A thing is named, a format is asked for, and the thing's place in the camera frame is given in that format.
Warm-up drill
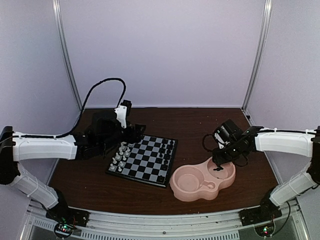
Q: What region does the black and white chessboard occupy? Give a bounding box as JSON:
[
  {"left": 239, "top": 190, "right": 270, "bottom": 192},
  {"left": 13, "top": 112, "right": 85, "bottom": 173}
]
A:
[{"left": 105, "top": 135, "right": 178, "bottom": 188}]

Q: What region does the right aluminium frame post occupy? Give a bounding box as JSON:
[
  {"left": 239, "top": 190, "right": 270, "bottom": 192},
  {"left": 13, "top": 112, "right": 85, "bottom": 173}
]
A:
[{"left": 241, "top": 0, "right": 273, "bottom": 112}]

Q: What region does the aluminium frame post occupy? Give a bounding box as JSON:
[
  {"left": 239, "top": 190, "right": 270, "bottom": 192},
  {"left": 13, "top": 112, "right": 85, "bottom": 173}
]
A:
[
  {"left": 52, "top": 0, "right": 82, "bottom": 111},
  {"left": 241, "top": 0, "right": 273, "bottom": 112}
]

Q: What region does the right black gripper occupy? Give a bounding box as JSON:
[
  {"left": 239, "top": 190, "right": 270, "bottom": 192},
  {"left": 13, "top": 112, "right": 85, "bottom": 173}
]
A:
[{"left": 212, "top": 142, "right": 241, "bottom": 166}]

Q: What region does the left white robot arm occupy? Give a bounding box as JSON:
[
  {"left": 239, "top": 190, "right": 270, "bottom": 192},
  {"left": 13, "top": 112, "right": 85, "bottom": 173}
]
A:
[{"left": 0, "top": 111, "right": 146, "bottom": 222}]

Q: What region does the left black cable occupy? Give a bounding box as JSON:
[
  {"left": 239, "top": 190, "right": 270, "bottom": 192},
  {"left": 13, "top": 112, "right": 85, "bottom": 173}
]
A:
[{"left": 49, "top": 77, "right": 127, "bottom": 138}]

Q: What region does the black rook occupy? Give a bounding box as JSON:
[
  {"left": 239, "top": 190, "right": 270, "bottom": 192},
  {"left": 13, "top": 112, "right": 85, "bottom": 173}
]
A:
[{"left": 157, "top": 175, "right": 164, "bottom": 183}]

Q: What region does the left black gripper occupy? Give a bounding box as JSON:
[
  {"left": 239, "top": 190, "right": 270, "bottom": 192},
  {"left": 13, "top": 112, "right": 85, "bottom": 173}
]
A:
[{"left": 99, "top": 120, "right": 146, "bottom": 153}]

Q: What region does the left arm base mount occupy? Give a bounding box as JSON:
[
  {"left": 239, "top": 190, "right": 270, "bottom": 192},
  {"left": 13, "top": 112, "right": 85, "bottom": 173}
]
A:
[{"left": 45, "top": 208, "right": 90, "bottom": 227}]

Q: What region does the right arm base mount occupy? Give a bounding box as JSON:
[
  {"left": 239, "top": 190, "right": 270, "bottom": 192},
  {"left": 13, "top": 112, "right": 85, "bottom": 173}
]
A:
[{"left": 238, "top": 206, "right": 283, "bottom": 226}]

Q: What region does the black pawn piece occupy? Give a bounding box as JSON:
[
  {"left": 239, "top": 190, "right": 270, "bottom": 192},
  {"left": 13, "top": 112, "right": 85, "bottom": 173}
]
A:
[{"left": 213, "top": 166, "right": 223, "bottom": 171}]

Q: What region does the left aluminium frame post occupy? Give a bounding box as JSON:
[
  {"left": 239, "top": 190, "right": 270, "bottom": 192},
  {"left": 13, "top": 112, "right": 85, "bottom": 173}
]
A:
[{"left": 52, "top": 0, "right": 82, "bottom": 111}]

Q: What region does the white queen piece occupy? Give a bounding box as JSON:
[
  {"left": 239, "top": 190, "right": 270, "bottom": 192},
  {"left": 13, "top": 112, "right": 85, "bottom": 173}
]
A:
[{"left": 118, "top": 147, "right": 124, "bottom": 155}]

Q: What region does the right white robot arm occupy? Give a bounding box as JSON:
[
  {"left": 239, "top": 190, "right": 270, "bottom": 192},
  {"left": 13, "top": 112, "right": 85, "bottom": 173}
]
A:
[{"left": 211, "top": 119, "right": 320, "bottom": 221}]

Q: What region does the front aluminium rail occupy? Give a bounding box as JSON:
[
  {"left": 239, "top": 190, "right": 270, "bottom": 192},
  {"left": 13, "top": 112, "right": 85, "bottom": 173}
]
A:
[{"left": 24, "top": 194, "right": 305, "bottom": 240}]

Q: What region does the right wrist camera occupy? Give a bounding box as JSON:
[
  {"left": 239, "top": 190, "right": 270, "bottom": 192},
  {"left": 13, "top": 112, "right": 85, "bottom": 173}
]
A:
[{"left": 213, "top": 133, "right": 229, "bottom": 149}]

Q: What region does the pink double pet bowl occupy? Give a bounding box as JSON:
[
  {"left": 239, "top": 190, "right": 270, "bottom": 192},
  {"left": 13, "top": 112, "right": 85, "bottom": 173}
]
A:
[{"left": 169, "top": 157, "right": 236, "bottom": 202}]

